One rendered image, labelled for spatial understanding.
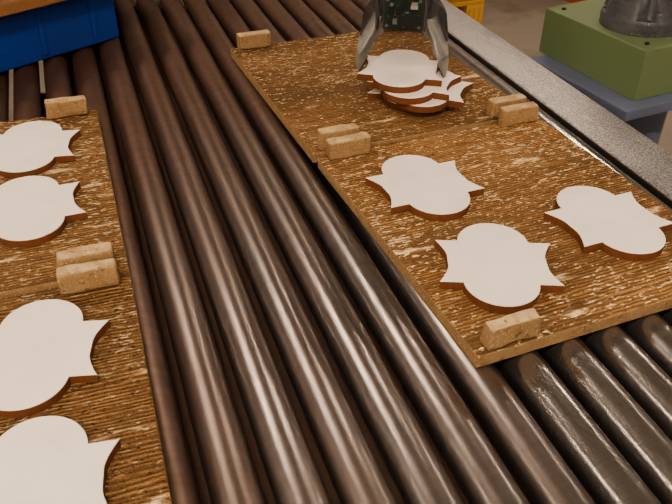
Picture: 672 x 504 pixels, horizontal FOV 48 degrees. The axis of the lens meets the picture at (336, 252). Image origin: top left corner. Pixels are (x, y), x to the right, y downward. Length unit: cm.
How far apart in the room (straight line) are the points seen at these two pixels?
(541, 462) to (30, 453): 41
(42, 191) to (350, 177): 38
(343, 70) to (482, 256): 55
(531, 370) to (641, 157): 49
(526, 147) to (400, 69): 23
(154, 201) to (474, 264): 41
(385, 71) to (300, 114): 15
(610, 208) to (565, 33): 66
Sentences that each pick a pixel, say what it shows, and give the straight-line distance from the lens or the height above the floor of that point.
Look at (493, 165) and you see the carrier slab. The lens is 101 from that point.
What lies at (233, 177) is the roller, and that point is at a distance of 100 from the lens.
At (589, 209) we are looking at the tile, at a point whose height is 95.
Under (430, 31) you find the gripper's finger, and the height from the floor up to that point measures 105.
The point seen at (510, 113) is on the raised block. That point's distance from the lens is 111.
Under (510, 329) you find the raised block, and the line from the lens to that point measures 71.
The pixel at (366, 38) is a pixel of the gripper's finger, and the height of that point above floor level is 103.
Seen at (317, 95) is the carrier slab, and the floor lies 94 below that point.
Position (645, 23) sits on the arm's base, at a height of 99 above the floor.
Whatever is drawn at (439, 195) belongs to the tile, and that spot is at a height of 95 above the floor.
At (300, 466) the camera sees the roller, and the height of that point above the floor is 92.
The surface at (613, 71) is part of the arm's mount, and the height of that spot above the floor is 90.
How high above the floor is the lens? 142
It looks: 36 degrees down
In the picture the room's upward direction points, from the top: 1 degrees clockwise
